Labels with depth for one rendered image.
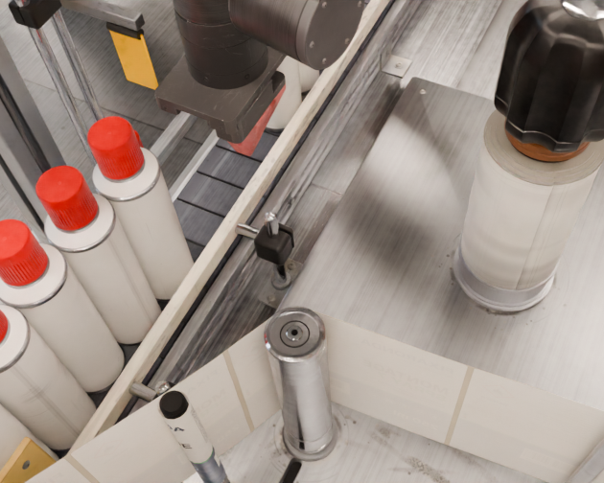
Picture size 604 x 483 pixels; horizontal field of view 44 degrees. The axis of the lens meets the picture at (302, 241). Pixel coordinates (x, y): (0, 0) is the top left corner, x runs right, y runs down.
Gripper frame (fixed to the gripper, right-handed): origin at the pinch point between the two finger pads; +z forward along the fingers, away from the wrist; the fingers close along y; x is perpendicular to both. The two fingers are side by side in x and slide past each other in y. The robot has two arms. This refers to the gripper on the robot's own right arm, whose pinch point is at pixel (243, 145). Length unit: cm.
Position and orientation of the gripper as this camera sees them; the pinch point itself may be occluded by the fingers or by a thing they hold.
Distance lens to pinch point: 60.9
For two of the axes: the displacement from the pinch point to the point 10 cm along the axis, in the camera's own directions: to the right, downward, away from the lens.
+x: -8.9, -3.6, 2.9
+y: 4.6, -7.6, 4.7
